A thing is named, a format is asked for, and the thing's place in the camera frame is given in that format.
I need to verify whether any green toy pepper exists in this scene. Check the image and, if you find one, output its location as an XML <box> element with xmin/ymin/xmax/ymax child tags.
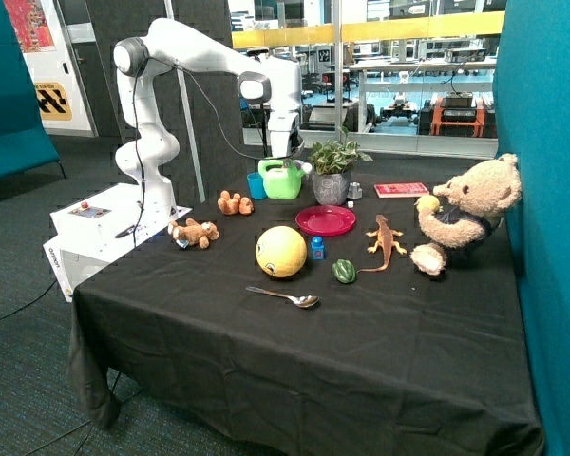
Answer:
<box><xmin>332</xmin><ymin>258</ymin><xmax>356</xmax><ymax>284</ymax></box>

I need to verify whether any blue toy block bottle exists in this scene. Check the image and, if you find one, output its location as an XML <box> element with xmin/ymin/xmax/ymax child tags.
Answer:
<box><xmin>311</xmin><ymin>236</ymin><xmax>325</xmax><ymax>260</ymax></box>

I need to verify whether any black camera tripod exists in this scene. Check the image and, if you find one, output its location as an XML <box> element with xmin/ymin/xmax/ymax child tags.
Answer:
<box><xmin>246</xmin><ymin>47</ymin><xmax>270</xmax><ymax>158</ymax></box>

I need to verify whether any pink plastic plate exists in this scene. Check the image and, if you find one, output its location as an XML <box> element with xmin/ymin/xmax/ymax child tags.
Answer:
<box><xmin>295</xmin><ymin>205</ymin><xmax>356</xmax><ymax>237</ymax></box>

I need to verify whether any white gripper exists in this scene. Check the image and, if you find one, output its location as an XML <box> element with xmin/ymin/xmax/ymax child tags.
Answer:
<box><xmin>268</xmin><ymin>113</ymin><xmax>305</xmax><ymax>159</ymax></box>

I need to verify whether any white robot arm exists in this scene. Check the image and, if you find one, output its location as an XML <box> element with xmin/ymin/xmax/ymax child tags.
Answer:
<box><xmin>113</xmin><ymin>18</ymin><xmax>304</xmax><ymax>219</ymax></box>

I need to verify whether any metal spoon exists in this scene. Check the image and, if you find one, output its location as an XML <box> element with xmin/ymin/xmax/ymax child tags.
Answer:
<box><xmin>245</xmin><ymin>286</ymin><xmax>319</xmax><ymax>309</ymax></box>

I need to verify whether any black tablecloth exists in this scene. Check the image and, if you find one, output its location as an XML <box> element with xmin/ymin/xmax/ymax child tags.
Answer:
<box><xmin>67</xmin><ymin>156</ymin><xmax>545</xmax><ymax>455</ymax></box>

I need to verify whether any orange toy lizard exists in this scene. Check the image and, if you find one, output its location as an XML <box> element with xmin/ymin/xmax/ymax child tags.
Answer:
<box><xmin>358</xmin><ymin>214</ymin><xmax>408</xmax><ymax>273</ymax></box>

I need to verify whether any potted green plant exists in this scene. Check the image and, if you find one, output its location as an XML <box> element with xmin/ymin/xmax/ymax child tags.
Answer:
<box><xmin>309</xmin><ymin>126</ymin><xmax>372</xmax><ymax>205</ymax></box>

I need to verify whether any large beige teddy bear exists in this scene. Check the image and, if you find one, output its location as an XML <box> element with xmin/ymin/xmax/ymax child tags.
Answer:
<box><xmin>410</xmin><ymin>153</ymin><xmax>523</xmax><ymax>276</ymax></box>

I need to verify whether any teal partition panel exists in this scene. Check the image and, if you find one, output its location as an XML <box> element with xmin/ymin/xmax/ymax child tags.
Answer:
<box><xmin>494</xmin><ymin>1</ymin><xmax>570</xmax><ymax>455</ymax></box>

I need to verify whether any teal sofa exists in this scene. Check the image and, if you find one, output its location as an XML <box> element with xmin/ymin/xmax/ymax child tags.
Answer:
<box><xmin>0</xmin><ymin>1</ymin><xmax>61</xmax><ymax>179</ymax></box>

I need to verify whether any grey metal block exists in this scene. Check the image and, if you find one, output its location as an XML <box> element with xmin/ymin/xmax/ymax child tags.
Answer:
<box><xmin>347</xmin><ymin>181</ymin><xmax>363</xmax><ymax>200</ymax></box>

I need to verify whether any yellow toy ball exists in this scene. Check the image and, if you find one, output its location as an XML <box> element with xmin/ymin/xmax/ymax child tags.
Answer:
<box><xmin>414</xmin><ymin>195</ymin><xmax>443</xmax><ymax>213</ymax></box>

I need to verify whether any orange plush toy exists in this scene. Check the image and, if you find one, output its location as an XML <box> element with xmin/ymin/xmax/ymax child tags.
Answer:
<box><xmin>218</xmin><ymin>190</ymin><xmax>255</xmax><ymax>216</ymax></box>

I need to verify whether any green toy watering can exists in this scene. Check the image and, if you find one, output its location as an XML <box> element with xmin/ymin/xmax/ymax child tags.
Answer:
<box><xmin>258</xmin><ymin>159</ymin><xmax>313</xmax><ymax>200</ymax></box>

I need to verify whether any small brown plush bear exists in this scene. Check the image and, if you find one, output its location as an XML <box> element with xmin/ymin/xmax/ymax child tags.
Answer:
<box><xmin>167</xmin><ymin>218</ymin><xmax>219</xmax><ymax>249</ymax></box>

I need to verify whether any red book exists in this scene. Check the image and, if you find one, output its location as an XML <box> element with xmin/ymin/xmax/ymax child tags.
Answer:
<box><xmin>373</xmin><ymin>182</ymin><xmax>430</xmax><ymax>199</ymax></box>

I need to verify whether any yellow smiley ball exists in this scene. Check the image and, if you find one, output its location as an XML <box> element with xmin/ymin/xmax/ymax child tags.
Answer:
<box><xmin>256</xmin><ymin>226</ymin><xmax>307</xmax><ymax>278</ymax></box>

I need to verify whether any blue plastic cup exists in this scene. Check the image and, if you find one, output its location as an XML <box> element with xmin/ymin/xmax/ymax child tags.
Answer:
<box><xmin>247</xmin><ymin>172</ymin><xmax>267</xmax><ymax>200</ymax></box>

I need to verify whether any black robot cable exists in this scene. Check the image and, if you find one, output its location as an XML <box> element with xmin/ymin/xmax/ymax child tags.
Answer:
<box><xmin>130</xmin><ymin>56</ymin><xmax>286</xmax><ymax>248</ymax></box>

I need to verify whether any white robot control box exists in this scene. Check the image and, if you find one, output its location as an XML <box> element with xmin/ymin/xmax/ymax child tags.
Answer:
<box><xmin>44</xmin><ymin>183</ymin><xmax>190</xmax><ymax>302</ymax></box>

